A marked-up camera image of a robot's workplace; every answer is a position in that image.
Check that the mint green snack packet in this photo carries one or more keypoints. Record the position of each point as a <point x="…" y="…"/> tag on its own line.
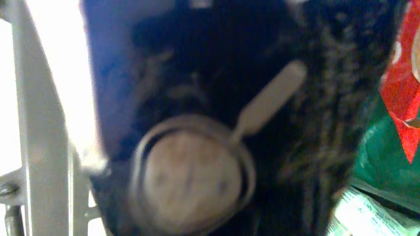
<point x="358" y="214"/>

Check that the green coffee bag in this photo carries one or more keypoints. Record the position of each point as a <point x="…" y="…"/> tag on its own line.
<point x="388" y="158"/>

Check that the grey plastic basket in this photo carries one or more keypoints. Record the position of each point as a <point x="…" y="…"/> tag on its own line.
<point x="48" y="194"/>

